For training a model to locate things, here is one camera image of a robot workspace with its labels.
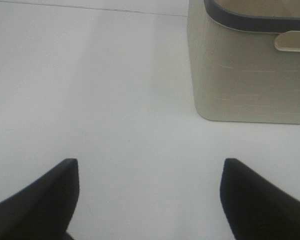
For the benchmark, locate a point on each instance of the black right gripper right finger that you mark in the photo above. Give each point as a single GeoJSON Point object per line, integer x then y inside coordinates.
{"type": "Point", "coordinates": [255, 208]}

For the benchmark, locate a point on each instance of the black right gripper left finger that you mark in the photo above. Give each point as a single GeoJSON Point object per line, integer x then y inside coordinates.
{"type": "Point", "coordinates": [43, 210]}

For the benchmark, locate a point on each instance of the beige basket with grey rim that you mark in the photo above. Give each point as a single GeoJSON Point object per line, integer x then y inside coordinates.
{"type": "Point", "coordinates": [245, 59]}

